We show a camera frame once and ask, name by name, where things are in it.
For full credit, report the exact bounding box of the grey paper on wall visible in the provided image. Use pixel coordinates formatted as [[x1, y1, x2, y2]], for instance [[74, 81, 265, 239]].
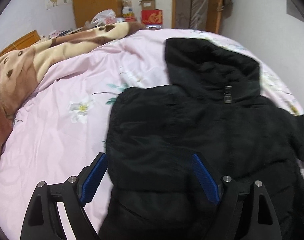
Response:
[[286, 0, 304, 23]]

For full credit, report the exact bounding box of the wooden door frame with curtain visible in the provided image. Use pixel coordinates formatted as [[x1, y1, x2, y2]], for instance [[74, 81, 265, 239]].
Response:
[[172, 0, 224, 34]]

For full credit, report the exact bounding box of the pink floral bed cover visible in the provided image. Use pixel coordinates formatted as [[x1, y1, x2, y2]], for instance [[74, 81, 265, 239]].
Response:
[[0, 29, 304, 239]]

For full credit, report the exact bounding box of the white plastic bag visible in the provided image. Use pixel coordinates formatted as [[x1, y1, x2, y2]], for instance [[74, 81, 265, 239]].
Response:
[[91, 9, 117, 25]]

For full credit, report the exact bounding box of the snack package stack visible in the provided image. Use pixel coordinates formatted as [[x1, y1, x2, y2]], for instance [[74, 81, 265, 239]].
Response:
[[122, 0, 137, 22]]

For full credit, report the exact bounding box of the black hooded jacket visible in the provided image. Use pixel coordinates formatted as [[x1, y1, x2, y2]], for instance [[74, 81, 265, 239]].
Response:
[[98, 38, 304, 239]]

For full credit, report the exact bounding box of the wooden headboard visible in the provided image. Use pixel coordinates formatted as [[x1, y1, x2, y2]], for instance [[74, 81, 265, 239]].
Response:
[[0, 30, 40, 57]]

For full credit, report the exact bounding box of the small cardboard box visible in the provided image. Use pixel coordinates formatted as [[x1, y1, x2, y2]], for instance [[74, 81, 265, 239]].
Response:
[[139, 0, 156, 10]]

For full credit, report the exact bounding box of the brown cream fleece blanket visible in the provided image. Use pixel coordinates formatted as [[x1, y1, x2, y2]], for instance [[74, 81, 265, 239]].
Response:
[[0, 22, 146, 157]]

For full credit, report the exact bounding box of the red gift box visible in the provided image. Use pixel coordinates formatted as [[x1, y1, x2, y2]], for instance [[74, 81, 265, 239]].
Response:
[[141, 9, 163, 25]]

